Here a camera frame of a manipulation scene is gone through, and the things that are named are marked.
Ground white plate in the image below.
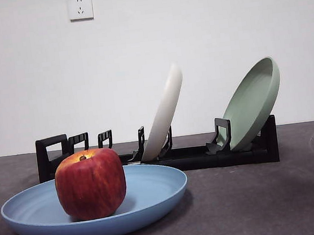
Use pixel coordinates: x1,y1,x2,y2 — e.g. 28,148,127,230
130,62,192,163

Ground white wall socket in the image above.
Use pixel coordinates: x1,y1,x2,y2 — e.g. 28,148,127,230
67,0,95,23

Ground red apple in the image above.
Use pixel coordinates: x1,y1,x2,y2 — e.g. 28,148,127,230
52,145,130,224

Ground blue plate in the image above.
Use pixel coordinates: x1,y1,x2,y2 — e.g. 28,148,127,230
0,159,194,235

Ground green plate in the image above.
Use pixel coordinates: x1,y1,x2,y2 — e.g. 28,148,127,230
215,55,288,153

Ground black plate rack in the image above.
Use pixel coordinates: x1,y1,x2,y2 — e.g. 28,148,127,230
34,110,281,190

